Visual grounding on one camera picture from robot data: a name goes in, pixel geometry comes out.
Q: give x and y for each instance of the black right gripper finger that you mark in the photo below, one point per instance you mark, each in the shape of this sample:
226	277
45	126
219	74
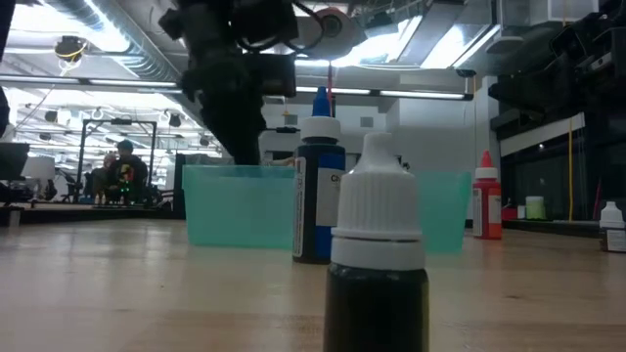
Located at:
528	93

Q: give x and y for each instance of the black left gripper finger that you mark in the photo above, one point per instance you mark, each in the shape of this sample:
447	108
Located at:
242	137

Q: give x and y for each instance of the blue food coloring bottle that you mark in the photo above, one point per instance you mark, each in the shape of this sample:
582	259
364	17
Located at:
313	205

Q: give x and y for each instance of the small labelled dropper bottle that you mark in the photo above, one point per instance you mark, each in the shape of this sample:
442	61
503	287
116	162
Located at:
612	220

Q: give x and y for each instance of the small dark dropper bottle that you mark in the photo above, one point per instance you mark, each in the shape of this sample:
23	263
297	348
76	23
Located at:
376	303

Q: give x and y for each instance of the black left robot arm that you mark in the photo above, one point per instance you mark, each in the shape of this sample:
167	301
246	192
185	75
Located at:
220	24

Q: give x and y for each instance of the orange-red food coloring bottle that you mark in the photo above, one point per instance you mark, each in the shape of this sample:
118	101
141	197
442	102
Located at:
487	205

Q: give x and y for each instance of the translucent green plastic bin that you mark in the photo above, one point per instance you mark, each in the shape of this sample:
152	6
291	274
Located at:
235	210

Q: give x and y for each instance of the black upright box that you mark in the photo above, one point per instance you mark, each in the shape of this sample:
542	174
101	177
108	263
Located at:
179	190

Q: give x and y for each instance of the white ceiling box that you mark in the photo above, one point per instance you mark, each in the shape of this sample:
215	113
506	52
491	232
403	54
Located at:
548	11

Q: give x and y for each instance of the suspended linear light bar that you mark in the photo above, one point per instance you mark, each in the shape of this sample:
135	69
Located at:
420	94

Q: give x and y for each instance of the pale green jar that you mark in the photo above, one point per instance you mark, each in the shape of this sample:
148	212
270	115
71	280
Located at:
535	209

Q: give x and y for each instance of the small red box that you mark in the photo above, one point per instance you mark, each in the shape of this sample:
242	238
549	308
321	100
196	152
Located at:
509	214

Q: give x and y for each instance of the red desk lamp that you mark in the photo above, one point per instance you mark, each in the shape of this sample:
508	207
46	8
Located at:
337	29

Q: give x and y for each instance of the white lampshade table lamp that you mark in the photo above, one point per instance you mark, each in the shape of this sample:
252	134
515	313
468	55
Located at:
38	167

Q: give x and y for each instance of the black monitor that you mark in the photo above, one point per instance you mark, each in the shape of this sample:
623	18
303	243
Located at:
12	161

